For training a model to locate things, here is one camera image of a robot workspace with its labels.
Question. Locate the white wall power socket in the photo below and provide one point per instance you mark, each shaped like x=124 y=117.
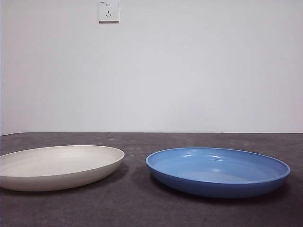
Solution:
x=109 y=11

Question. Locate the blue round plate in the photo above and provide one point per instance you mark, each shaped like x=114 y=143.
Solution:
x=213 y=186

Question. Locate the white round plate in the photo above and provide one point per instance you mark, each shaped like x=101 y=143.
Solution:
x=59 y=165

